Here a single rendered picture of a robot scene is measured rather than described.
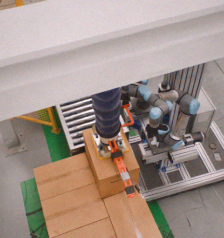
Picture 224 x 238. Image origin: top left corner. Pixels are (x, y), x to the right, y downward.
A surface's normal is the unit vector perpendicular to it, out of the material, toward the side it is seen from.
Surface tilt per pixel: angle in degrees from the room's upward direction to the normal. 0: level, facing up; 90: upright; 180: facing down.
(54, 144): 0
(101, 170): 0
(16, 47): 0
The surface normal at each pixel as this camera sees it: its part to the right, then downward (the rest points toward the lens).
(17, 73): 0.34, 0.73
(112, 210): -0.03, -0.62
